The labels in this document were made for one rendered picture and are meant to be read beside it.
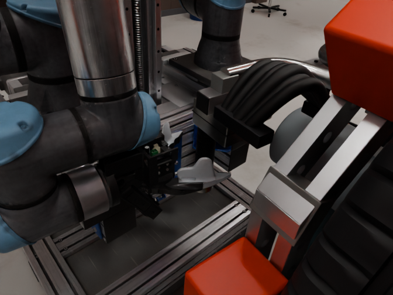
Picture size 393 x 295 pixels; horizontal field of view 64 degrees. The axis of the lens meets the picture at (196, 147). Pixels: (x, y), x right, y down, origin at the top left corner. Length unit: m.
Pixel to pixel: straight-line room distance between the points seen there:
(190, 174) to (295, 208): 0.23
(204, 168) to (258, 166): 1.43
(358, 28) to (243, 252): 0.25
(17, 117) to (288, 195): 0.30
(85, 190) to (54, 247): 0.80
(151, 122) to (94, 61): 0.11
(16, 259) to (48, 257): 0.35
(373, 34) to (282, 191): 0.16
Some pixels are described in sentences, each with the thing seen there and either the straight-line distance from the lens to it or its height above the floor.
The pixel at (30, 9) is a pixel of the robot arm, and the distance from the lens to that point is 0.65.
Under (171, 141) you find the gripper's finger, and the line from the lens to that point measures 0.60.
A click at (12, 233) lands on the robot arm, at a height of 0.87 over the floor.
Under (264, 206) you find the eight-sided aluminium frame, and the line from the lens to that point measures 0.35.
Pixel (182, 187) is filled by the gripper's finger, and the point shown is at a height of 0.84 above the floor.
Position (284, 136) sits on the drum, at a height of 0.88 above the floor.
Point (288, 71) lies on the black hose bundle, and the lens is 0.42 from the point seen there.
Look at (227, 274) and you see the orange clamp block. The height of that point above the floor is 0.88.
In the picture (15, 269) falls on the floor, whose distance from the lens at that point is 1.54.
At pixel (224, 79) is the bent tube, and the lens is 0.47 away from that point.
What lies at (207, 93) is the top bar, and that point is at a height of 0.98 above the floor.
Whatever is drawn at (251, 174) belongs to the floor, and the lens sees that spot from 1.86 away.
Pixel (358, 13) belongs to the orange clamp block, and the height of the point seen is 1.14.
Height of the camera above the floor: 1.19
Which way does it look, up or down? 37 degrees down
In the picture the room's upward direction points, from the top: 4 degrees clockwise
